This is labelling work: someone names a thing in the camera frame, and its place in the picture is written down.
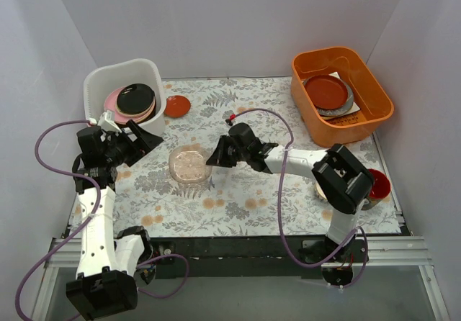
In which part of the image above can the brown glass bowl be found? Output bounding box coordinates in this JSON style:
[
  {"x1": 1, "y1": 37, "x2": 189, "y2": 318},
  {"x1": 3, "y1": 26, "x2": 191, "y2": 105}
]
[{"x1": 169, "y1": 145, "x2": 212, "y2": 184}]

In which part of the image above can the black round plate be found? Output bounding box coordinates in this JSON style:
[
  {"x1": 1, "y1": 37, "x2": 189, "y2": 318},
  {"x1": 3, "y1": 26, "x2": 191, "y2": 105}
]
[{"x1": 116, "y1": 83, "x2": 155, "y2": 115}]

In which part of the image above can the pink round plate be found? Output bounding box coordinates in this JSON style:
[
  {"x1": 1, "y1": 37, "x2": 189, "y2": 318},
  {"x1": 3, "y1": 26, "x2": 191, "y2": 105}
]
[{"x1": 104, "y1": 86, "x2": 156, "y2": 125}]

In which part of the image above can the small red plate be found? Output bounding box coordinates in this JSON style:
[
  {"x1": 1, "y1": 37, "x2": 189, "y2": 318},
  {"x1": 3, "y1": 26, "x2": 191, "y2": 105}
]
[{"x1": 164, "y1": 95, "x2": 191, "y2": 118}]

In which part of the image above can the cream plate with flowers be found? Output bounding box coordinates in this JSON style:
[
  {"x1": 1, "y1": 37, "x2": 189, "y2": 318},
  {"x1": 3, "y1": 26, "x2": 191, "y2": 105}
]
[{"x1": 116, "y1": 99, "x2": 156, "y2": 118}]

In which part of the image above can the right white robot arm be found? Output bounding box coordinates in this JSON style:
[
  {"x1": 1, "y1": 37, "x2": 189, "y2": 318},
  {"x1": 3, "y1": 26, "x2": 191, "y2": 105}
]
[{"x1": 206, "y1": 123, "x2": 375, "y2": 268}]

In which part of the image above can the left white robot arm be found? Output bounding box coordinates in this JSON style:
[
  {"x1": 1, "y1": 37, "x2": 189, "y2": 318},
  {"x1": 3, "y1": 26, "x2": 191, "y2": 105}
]
[{"x1": 66, "y1": 120, "x2": 163, "y2": 320}]

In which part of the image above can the white plastic bin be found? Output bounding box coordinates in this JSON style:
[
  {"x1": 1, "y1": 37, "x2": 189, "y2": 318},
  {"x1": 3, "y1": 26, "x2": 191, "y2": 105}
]
[{"x1": 83, "y1": 58, "x2": 166, "y2": 136}]

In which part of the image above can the red plate in orange bin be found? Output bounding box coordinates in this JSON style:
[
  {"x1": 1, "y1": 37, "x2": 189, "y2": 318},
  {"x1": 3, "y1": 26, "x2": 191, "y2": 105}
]
[{"x1": 305, "y1": 75, "x2": 349, "y2": 110}]

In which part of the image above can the grey plate in orange bin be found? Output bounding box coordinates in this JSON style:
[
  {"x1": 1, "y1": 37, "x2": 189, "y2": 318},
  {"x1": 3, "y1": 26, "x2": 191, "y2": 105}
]
[{"x1": 304, "y1": 74, "x2": 354, "y2": 117}]

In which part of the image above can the square board in orange bin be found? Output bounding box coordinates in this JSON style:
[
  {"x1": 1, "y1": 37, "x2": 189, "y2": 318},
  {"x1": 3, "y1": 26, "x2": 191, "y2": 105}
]
[{"x1": 317, "y1": 71, "x2": 360, "y2": 125}]

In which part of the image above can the orange plastic bin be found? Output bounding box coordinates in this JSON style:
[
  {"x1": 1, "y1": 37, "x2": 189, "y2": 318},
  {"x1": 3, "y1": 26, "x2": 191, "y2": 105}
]
[{"x1": 291, "y1": 46, "x2": 394, "y2": 148}]

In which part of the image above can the floral table mat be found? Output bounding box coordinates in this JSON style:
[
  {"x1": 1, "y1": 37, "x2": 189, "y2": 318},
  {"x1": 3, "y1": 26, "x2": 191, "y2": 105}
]
[{"x1": 68, "y1": 76, "x2": 403, "y2": 238}]

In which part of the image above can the white small bowl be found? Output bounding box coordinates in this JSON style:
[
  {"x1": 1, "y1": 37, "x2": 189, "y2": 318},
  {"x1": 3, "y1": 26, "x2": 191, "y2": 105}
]
[{"x1": 315, "y1": 183, "x2": 328, "y2": 202}]

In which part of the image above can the red and black mug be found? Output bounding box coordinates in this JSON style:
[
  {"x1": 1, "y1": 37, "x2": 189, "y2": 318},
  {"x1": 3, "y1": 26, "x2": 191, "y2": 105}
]
[{"x1": 362, "y1": 168, "x2": 391, "y2": 210}]

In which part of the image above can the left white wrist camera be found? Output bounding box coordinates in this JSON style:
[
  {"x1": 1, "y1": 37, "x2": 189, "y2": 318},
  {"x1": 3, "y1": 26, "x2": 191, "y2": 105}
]
[{"x1": 89, "y1": 110, "x2": 122, "y2": 133}]

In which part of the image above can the black metal base rail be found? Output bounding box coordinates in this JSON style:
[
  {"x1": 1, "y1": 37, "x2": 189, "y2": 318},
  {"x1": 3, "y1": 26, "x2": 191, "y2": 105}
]
[{"x1": 151, "y1": 235, "x2": 432, "y2": 279}]

